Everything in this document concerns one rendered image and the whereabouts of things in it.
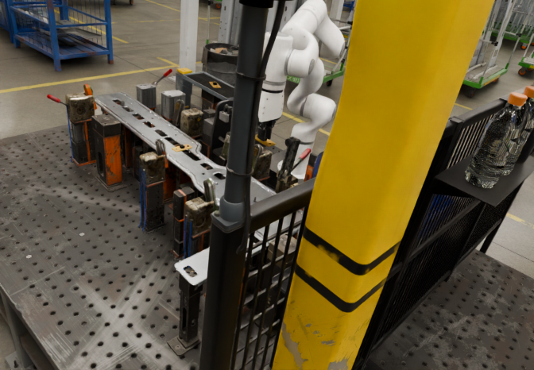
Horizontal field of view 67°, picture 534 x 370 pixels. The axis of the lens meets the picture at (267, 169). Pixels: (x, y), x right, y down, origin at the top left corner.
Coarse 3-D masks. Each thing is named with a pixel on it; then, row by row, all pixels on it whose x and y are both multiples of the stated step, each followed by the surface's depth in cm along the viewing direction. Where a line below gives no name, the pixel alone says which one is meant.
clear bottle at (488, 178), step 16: (512, 96) 77; (512, 112) 78; (496, 128) 79; (512, 128) 78; (480, 144) 83; (496, 144) 80; (512, 144) 79; (480, 160) 83; (496, 160) 81; (480, 176) 83; (496, 176) 83
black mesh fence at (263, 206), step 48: (288, 192) 51; (432, 192) 92; (240, 240) 46; (288, 240) 56; (432, 240) 115; (480, 240) 185; (240, 288) 50; (288, 288) 63; (384, 288) 105; (432, 288) 153; (384, 336) 131
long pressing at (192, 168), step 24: (96, 96) 208; (120, 96) 213; (120, 120) 189; (144, 120) 191; (168, 144) 174; (192, 144) 177; (192, 168) 159; (216, 168) 162; (216, 192) 147; (264, 192) 151; (288, 216) 140
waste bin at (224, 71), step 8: (208, 48) 450; (216, 48) 434; (224, 48) 439; (232, 48) 462; (208, 56) 428; (216, 56) 422; (224, 56) 420; (232, 56) 422; (208, 64) 433; (216, 64) 427; (224, 64) 426; (232, 64) 428; (208, 72) 440; (216, 72) 433; (224, 72) 430; (232, 72) 433; (224, 80) 437; (232, 80) 440
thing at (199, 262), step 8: (248, 240) 127; (208, 248) 121; (256, 248) 124; (192, 256) 117; (200, 256) 117; (176, 264) 113; (184, 264) 114; (192, 264) 114; (200, 264) 115; (184, 272) 111; (200, 272) 112; (192, 280) 109; (200, 280) 109
